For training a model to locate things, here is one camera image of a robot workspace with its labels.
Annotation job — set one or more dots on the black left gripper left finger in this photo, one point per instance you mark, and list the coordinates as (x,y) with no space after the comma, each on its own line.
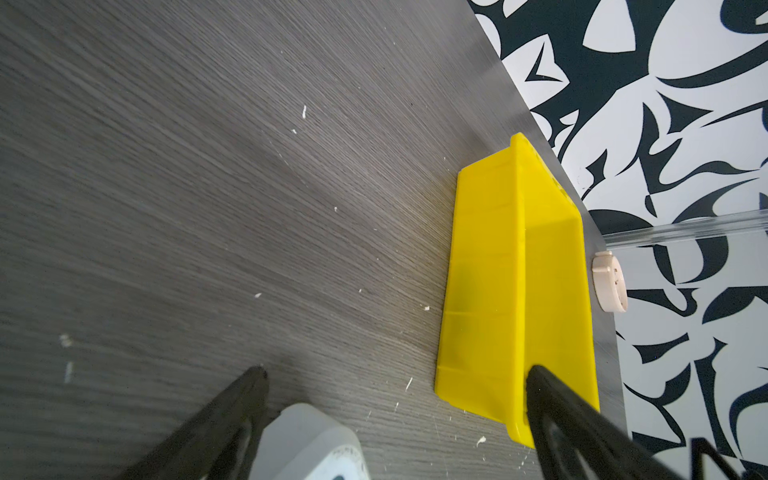
(219,442)

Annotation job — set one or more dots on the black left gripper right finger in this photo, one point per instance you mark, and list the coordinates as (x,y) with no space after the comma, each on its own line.
(574,441)

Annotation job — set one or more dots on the yellow plastic bin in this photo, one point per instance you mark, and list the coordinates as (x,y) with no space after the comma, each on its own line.
(517,292)

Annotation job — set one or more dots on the white digital clock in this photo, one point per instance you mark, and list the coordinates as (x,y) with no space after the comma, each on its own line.
(305,443)

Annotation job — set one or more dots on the aluminium frame rail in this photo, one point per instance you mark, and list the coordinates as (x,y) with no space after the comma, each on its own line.
(700,228)

